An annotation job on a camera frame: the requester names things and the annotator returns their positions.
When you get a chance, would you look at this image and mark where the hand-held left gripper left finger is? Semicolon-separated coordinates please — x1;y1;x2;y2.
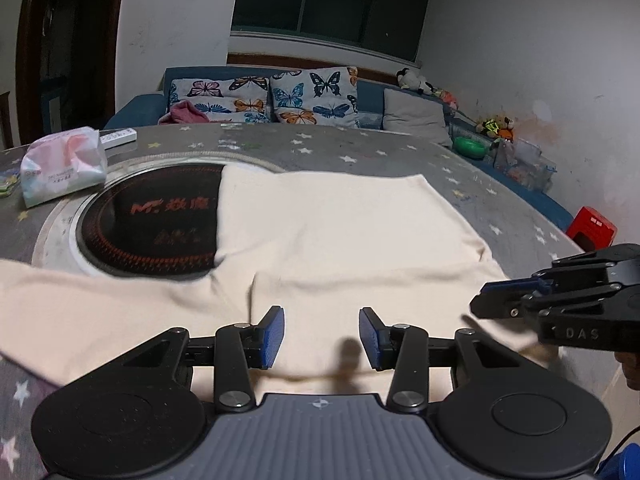
95;306;286;415

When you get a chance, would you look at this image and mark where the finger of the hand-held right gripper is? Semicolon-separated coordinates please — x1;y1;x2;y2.
482;243;640;297
469;282;623;320

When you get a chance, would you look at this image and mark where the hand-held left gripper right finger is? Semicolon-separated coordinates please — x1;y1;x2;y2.
359;307;546;414

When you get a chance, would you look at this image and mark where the cream cloth garment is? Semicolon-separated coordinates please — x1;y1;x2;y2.
0;164;561;405

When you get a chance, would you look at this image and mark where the red box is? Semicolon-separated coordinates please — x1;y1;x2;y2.
566;206;618;252

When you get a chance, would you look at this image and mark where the clear plastic storage box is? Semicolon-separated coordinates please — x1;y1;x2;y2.
494;137;557;194

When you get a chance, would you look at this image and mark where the green bowl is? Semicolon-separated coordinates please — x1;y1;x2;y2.
452;136;490;159

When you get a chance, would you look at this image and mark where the round black induction cooktop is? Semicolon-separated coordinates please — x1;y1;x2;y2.
30;152;286;282

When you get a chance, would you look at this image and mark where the plain grey pillow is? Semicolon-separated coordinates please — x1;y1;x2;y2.
382;87;453;147

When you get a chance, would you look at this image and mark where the pink plush toy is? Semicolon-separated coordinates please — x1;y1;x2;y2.
431;87;459;109

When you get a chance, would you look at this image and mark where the black and white plush toy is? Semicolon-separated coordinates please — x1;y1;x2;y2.
396;69;431;94

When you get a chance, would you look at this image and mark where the blue sofa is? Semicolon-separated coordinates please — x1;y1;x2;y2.
102;66;575;233

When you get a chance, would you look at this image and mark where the pink cloth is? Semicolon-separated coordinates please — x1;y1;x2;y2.
158;100;213;126

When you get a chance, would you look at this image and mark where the square butterfly-print pillow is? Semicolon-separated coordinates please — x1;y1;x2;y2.
270;66;361;128

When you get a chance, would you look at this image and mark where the white remote control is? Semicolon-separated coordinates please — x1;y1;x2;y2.
97;128;137;149

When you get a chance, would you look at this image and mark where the wide butterfly-print pillow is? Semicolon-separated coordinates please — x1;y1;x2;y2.
169;76;273;125

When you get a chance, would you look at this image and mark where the soft tissue pack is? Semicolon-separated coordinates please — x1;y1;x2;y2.
20;126;108;209

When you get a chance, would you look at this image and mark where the colourful small packet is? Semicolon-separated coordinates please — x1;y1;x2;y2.
0;167;24;197

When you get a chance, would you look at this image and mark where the dark window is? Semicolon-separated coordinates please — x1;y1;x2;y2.
230;0;435;63

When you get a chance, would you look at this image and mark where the dark brown door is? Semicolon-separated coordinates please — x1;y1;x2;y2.
15;0;129;147

